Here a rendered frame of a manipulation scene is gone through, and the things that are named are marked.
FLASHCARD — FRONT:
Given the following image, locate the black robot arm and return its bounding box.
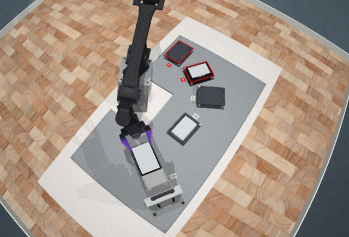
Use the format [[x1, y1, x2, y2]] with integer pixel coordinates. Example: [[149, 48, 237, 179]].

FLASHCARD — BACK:
[[115, 0, 165, 139]]

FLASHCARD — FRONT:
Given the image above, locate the grey slotted shelf rack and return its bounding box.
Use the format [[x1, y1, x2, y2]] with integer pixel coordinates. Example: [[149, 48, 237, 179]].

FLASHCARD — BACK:
[[141, 168, 181, 211]]

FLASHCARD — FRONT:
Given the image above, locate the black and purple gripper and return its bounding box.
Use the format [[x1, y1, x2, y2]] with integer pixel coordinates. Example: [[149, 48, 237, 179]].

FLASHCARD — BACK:
[[119, 120, 152, 152]]

